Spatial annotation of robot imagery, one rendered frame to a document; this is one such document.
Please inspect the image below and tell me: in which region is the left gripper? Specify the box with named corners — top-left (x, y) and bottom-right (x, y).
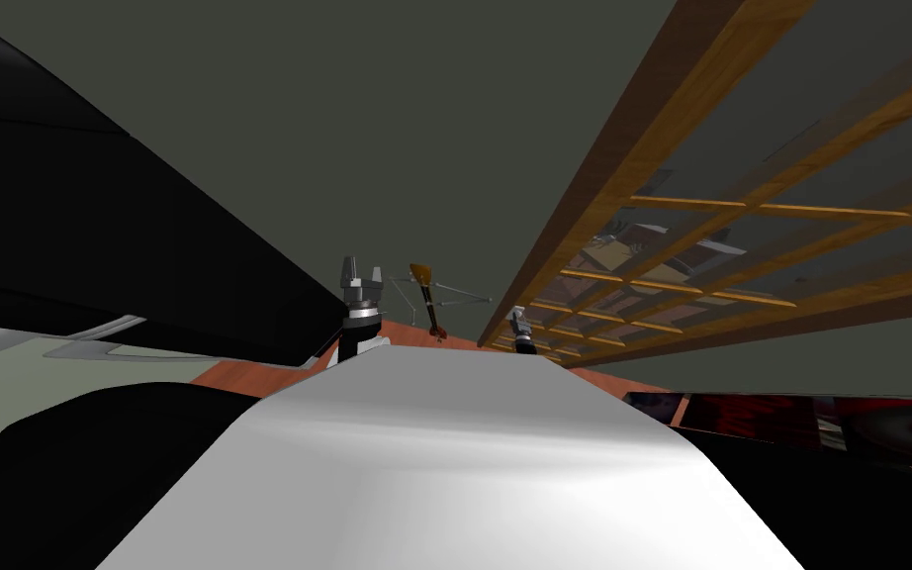
top-left (340, 255), bottom-right (386, 310)

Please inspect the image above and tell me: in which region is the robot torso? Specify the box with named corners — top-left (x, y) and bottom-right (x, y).
top-left (95, 343), bottom-right (807, 570)

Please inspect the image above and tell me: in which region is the wooden lattice window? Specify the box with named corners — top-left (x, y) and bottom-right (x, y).
top-left (477, 0), bottom-right (912, 370)

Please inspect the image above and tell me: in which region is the large black slab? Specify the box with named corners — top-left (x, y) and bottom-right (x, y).
top-left (0, 11), bottom-right (349, 368)

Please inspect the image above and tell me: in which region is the dark red patterned rug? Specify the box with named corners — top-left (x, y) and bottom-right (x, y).
top-left (621, 391), bottom-right (912, 484)

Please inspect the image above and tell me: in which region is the grey wire stand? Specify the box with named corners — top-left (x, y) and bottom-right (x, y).
top-left (387, 276), bottom-right (495, 328)

